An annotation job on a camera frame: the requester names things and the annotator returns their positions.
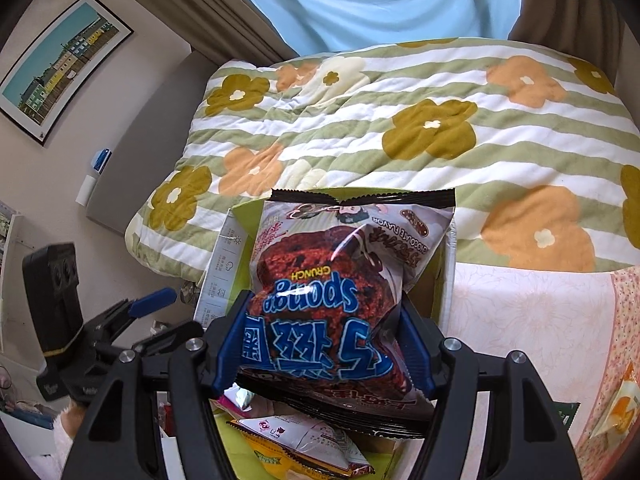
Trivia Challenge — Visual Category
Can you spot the sponge crunch snack bag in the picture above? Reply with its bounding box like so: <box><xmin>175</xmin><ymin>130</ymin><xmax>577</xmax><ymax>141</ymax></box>
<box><xmin>236</xmin><ymin>190</ymin><xmax>456</xmax><ymax>439</ymax></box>

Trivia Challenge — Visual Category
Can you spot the white nut snack bag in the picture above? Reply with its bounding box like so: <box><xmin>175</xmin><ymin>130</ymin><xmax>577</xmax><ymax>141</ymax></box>
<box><xmin>228</xmin><ymin>414</ymin><xmax>375</xmax><ymax>479</ymax></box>

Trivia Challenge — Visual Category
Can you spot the cream chips bag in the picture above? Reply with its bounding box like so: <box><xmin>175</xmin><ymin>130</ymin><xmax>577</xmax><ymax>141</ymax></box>
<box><xmin>591</xmin><ymin>362</ymin><xmax>639</xmax><ymax>438</ymax></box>

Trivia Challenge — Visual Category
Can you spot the white fleece sleeve forearm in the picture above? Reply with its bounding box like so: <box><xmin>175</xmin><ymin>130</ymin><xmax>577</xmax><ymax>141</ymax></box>
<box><xmin>27</xmin><ymin>414</ymin><xmax>76</xmax><ymax>480</ymax></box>

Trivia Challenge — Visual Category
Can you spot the person's left hand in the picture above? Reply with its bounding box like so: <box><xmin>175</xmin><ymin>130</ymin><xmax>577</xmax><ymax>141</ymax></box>
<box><xmin>60</xmin><ymin>400</ymin><xmax>87</xmax><ymax>440</ymax></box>

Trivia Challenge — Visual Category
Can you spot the green cardboard box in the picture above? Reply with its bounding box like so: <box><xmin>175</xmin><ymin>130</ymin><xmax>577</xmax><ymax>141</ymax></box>
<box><xmin>219</xmin><ymin>190</ymin><xmax>456</xmax><ymax>479</ymax></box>

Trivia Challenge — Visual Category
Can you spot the floral tablecloth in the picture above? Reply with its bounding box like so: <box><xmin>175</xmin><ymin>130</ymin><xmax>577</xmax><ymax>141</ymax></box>
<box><xmin>399</xmin><ymin>261</ymin><xmax>640</xmax><ymax>480</ymax></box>

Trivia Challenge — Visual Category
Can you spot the white blue bottle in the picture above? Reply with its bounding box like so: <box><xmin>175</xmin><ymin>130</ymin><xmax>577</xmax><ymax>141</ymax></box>
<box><xmin>75</xmin><ymin>148</ymin><xmax>113</xmax><ymax>207</ymax></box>

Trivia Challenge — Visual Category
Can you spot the yellow black snack bag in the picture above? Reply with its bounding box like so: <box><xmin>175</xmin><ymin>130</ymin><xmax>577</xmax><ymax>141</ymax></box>
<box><xmin>242</xmin><ymin>432</ymin><xmax>322</xmax><ymax>480</ymax></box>

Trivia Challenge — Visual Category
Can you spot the grey bed headboard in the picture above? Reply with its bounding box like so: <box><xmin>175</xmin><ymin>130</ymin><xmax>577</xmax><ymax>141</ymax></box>
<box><xmin>86</xmin><ymin>52</ymin><xmax>218</xmax><ymax>235</ymax></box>

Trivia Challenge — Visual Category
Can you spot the framed house picture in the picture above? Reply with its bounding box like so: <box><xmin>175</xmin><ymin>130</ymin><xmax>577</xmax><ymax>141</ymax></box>
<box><xmin>1</xmin><ymin>0</ymin><xmax>134</xmax><ymax>146</ymax></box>

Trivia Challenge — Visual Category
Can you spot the floral striped quilt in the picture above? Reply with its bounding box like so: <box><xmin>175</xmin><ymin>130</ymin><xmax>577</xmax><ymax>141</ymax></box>
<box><xmin>125</xmin><ymin>38</ymin><xmax>639</xmax><ymax>282</ymax></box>

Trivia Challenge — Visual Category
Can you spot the left brown curtain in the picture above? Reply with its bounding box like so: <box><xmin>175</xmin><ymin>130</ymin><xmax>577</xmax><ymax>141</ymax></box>
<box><xmin>136</xmin><ymin>0</ymin><xmax>297</xmax><ymax>66</ymax></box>

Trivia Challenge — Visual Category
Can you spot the brown curtain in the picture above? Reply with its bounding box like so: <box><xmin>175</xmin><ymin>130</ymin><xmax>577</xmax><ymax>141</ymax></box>
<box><xmin>136</xmin><ymin>0</ymin><xmax>297</xmax><ymax>66</ymax></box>
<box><xmin>509</xmin><ymin>0</ymin><xmax>625</xmax><ymax>80</ymax></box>

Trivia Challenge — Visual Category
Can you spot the right brown curtain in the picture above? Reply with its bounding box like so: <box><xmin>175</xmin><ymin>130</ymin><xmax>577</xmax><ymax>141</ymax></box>
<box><xmin>509</xmin><ymin>0</ymin><xmax>625</xmax><ymax>80</ymax></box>

